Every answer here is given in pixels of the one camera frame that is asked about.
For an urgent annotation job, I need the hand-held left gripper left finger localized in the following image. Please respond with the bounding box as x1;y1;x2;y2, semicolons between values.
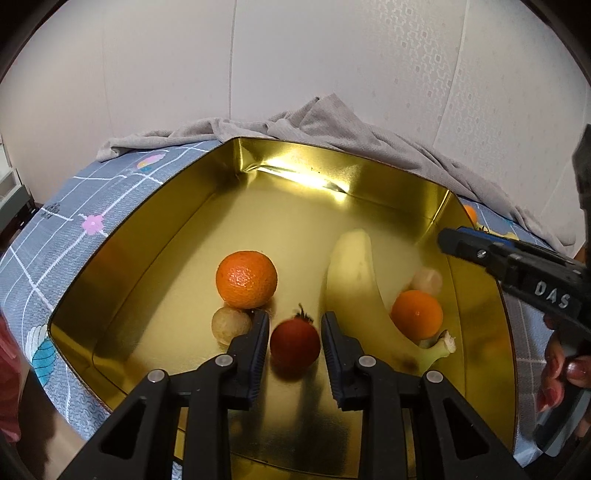
60;309;271;480

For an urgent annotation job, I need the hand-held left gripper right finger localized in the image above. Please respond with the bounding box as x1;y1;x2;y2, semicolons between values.
321;311;532;480

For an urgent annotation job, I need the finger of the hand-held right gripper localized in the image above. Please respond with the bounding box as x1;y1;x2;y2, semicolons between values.
455;225;525;254
438;228;509;280

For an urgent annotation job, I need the red cherry tomato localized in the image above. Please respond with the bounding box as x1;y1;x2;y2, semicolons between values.
270;304;321;370

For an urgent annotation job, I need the tan longan fruit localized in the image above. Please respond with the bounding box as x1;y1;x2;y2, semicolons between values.
211;307;254;344

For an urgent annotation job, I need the pale longan fruit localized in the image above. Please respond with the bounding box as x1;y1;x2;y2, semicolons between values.
411;268;443;296

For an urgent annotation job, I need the large yellow banana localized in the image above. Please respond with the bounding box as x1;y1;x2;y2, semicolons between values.
324;229;457;374

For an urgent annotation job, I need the large orange mandarin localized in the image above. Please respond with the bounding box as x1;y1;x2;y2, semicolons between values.
215;250;279;310

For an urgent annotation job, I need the medium orange mandarin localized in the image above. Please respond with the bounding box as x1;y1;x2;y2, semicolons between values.
390;290;444;342

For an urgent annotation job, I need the golden metal tin box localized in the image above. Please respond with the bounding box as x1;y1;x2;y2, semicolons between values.
47;136;517;467

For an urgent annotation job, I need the person's right hand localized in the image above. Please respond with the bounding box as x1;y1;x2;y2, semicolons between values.
537;329;591;415

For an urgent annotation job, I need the small yellow banana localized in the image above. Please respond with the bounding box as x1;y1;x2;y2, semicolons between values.
480;225;520;241

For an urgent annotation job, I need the grey towel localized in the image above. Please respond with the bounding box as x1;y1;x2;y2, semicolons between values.
96;93;578;247

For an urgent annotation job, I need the blue checked bed sheet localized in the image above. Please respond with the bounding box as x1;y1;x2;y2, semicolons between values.
0;138;591;480

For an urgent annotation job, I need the red cloth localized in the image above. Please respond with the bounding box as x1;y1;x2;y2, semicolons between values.
0;318;21;444

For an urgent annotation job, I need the dark side shelf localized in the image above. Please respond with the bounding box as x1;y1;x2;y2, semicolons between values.
0;134;37;250

